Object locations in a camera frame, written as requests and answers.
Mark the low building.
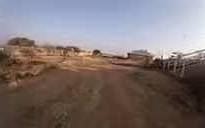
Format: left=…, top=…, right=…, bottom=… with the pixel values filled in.
left=127, top=49, right=154, bottom=62

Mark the white railing fence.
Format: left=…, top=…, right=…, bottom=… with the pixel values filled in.
left=161, top=47, right=205, bottom=79

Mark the dry scrub ground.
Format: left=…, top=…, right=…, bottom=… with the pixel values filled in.
left=0, top=46, right=101, bottom=88

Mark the brown dirt track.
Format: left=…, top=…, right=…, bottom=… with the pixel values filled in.
left=0, top=58, right=205, bottom=128

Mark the dark tree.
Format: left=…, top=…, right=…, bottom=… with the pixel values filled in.
left=6, top=36, right=36, bottom=48

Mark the small dark bush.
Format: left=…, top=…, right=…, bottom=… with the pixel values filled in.
left=92, top=49, right=103, bottom=57

